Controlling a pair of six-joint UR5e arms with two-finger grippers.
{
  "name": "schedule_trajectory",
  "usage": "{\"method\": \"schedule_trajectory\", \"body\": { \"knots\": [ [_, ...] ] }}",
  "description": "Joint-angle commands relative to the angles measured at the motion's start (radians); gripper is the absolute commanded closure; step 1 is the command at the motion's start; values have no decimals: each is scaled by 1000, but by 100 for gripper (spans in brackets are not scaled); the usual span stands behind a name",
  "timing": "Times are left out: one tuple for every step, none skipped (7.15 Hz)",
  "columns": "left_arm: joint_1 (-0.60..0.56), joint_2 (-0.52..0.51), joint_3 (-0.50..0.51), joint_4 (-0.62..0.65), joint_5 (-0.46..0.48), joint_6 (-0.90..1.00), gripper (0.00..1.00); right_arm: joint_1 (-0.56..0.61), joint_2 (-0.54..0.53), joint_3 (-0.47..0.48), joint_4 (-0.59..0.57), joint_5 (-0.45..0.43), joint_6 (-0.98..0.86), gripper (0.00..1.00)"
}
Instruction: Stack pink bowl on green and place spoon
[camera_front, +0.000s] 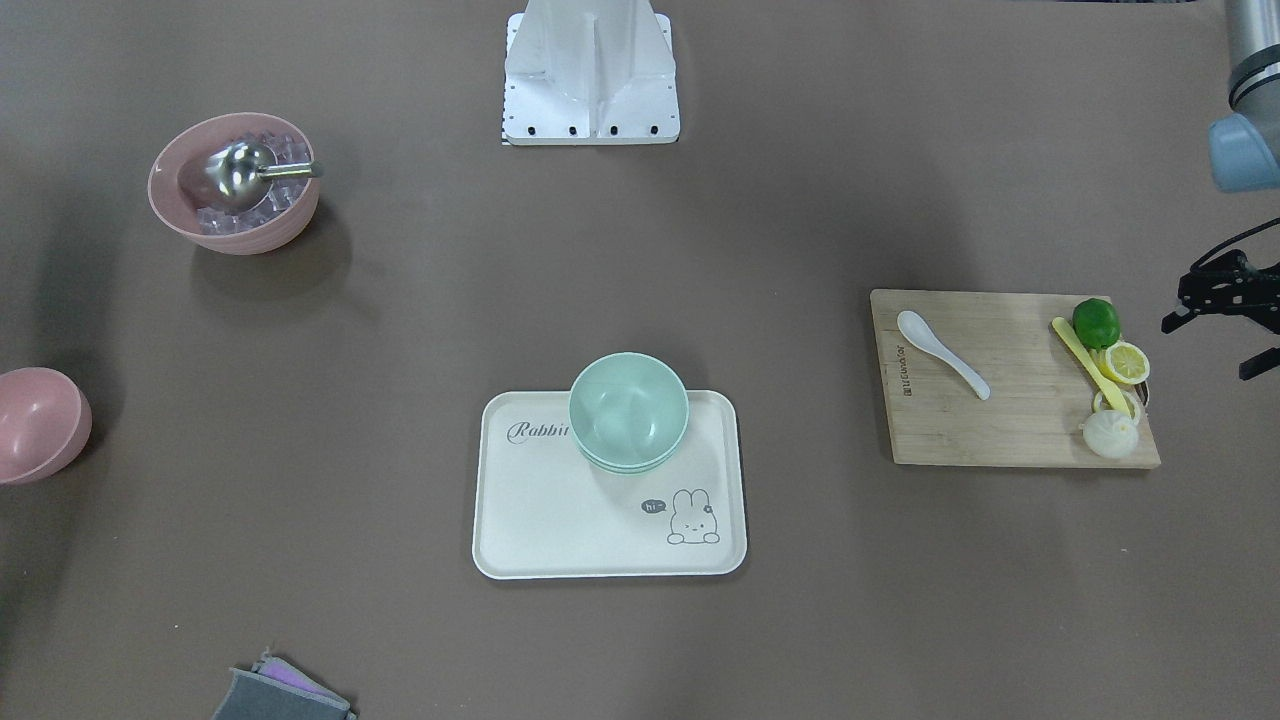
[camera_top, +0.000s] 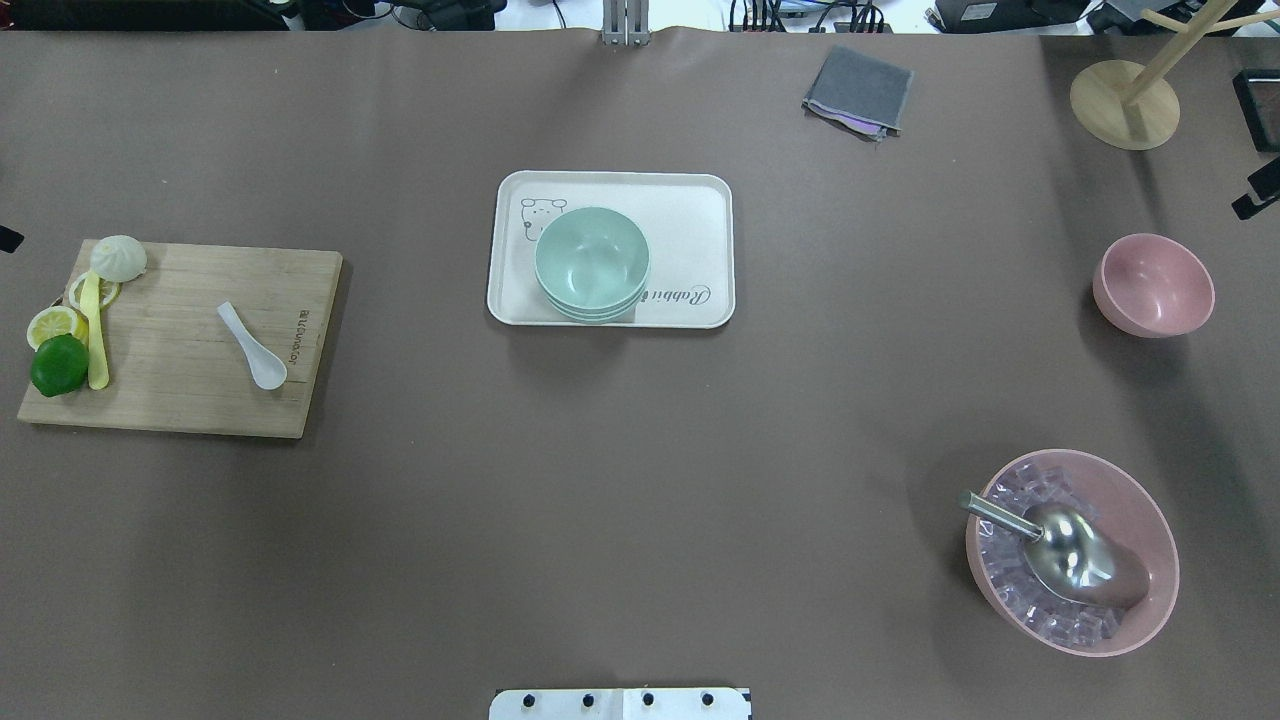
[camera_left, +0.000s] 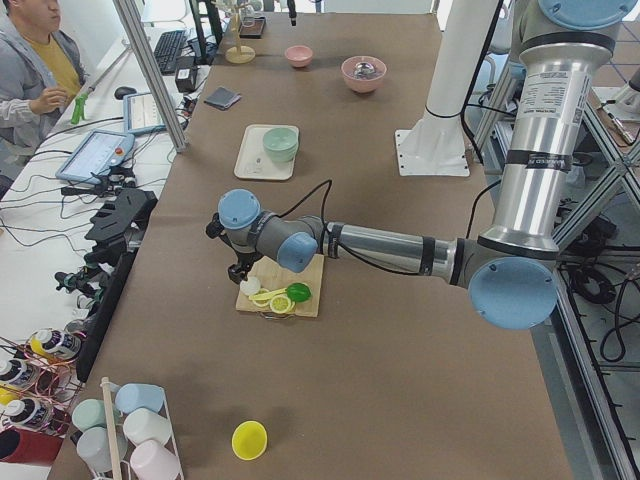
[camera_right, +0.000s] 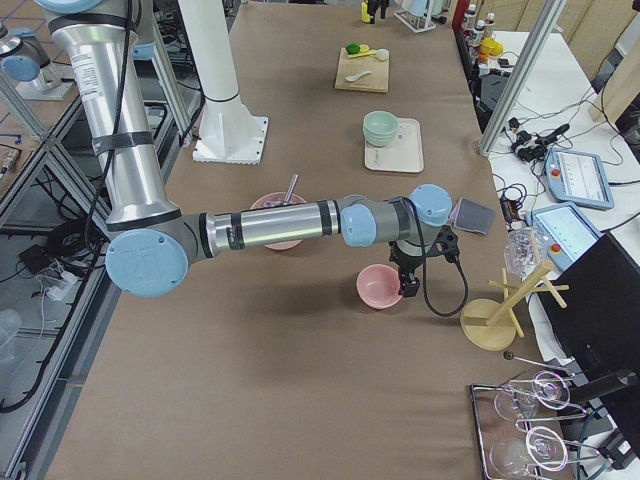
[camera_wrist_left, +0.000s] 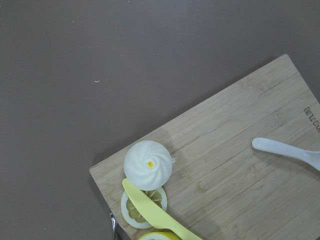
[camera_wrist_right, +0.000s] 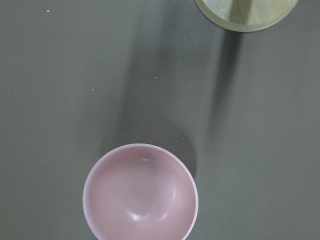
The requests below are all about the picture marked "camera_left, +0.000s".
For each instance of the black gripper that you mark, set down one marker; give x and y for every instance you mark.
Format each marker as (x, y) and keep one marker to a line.
(242, 261)

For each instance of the small pink bowl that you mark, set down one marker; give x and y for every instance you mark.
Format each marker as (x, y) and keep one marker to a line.
(299, 56)

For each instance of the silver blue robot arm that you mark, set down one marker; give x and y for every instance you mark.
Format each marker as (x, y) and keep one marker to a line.
(507, 269)

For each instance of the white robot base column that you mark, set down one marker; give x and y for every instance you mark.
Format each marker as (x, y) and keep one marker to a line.
(435, 146)

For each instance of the large pink bowl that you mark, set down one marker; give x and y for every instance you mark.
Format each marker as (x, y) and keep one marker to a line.
(363, 74)

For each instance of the wooden cutting board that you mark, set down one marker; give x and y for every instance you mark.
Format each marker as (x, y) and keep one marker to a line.
(272, 277)

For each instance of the yellow toy lemon slice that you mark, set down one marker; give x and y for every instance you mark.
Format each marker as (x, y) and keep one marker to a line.
(281, 304)

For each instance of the green toy lime half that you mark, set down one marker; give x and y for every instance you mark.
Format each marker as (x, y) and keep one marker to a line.
(298, 292)

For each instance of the cream serving tray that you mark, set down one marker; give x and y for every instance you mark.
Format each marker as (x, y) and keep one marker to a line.
(253, 162)

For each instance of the black tool holder stand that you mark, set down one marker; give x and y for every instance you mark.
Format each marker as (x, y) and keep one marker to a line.
(116, 229)

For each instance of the green stacked bowls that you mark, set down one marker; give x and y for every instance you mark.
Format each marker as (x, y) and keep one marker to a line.
(280, 144)

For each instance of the blue plastic cup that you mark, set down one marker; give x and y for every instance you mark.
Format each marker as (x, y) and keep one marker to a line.
(133, 396)

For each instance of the yellow plastic cup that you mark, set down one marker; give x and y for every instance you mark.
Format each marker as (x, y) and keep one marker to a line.
(249, 440)

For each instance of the white plastic cup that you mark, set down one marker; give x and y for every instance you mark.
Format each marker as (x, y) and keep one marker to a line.
(143, 424)

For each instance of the blue teach pendant tablet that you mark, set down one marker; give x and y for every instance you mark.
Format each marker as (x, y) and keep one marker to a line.
(97, 154)

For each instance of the yellow paint bottle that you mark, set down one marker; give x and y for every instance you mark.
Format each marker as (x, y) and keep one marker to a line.
(56, 344)

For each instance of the mint green plastic cup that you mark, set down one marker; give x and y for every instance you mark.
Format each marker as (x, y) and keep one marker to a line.
(89, 413)

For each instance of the pink plastic cup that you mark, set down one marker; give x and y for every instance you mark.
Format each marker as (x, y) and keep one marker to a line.
(150, 460)

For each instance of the black computer mouse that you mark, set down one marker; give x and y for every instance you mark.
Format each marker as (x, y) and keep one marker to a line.
(123, 91)

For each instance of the wooden mug tree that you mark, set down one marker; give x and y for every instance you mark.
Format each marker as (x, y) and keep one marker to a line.
(241, 13)

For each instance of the grey plastic cup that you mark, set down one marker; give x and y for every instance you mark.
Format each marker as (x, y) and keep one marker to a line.
(93, 448)

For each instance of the black keyboard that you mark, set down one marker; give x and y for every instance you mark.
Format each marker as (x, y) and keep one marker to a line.
(168, 49)

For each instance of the dark brown tray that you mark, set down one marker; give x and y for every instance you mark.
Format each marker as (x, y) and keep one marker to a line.
(252, 29)

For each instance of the person in grey hoodie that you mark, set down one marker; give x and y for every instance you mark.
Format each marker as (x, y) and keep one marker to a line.
(41, 72)

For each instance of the aluminium frame post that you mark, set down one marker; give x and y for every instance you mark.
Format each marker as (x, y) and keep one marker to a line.
(130, 20)

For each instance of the wooden cup rack post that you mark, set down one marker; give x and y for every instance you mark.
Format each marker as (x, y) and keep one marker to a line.
(105, 385)

